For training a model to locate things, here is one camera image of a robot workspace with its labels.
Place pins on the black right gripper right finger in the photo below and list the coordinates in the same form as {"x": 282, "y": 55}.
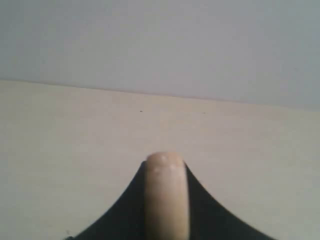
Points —
{"x": 210, "y": 220}

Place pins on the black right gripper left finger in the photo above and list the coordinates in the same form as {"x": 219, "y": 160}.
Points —
{"x": 125, "y": 219}

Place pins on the wide white wooden paint brush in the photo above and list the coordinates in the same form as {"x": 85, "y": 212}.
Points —
{"x": 166, "y": 197}

